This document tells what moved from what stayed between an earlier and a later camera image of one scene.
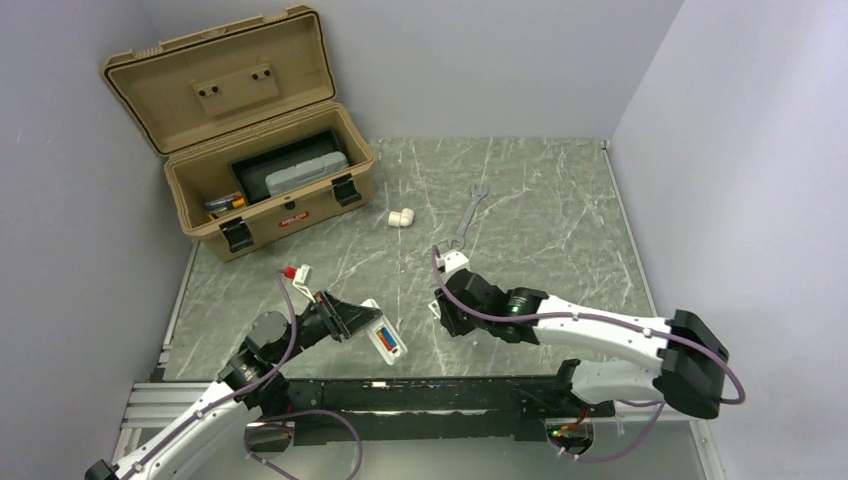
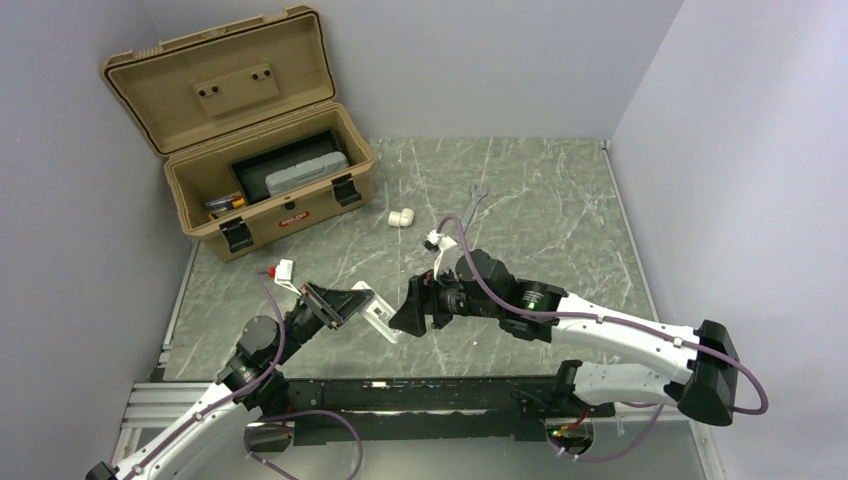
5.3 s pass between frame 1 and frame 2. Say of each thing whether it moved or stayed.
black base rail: stayed
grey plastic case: stayed
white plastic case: moved
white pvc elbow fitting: stayed
